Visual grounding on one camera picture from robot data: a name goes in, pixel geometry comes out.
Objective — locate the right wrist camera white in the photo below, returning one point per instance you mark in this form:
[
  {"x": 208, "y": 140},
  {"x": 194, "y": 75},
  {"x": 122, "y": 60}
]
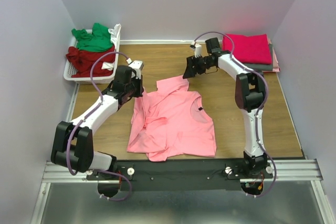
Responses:
[{"x": 197, "y": 48}]

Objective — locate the folded light pink t shirt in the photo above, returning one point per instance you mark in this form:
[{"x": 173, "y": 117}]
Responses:
[{"x": 275, "y": 63}]

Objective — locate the folded magenta t shirt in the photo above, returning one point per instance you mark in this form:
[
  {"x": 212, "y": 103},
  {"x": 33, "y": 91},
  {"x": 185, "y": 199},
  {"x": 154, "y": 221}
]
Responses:
[{"x": 249, "y": 49}]

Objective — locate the green t shirt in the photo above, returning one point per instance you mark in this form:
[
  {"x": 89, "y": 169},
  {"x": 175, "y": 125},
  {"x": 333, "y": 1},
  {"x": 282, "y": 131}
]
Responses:
[{"x": 96, "y": 41}]

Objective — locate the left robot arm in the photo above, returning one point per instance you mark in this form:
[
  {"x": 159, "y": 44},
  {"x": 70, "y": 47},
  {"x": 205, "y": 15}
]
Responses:
[{"x": 73, "y": 141}]

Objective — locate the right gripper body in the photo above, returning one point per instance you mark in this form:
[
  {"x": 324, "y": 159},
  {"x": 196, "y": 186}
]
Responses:
[{"x": 203, "y": 63}]

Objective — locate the white plastic basket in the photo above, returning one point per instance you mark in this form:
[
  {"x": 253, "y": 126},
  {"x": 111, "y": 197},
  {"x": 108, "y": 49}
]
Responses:
[{"x": 70, "y": 70}]

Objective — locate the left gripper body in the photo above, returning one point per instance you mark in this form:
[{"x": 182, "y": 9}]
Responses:
[{"x": 135, "y": 89}]

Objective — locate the white garment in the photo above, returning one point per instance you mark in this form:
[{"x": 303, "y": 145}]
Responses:
[{"x": 115, "y": 33}]

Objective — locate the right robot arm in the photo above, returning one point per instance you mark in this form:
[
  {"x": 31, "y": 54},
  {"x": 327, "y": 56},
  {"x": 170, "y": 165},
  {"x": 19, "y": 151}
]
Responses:
[{"x": 251, "y": 93}]

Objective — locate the dark red t shirt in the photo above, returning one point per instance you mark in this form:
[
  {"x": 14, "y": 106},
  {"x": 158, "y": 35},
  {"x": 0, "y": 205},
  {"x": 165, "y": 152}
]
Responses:
[{"x": 83, "y": 61}]

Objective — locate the aluminium frame rail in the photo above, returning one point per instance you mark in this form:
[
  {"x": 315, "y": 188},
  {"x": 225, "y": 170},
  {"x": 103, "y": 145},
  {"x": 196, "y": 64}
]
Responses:
[{"x": 298, "y": 195}]

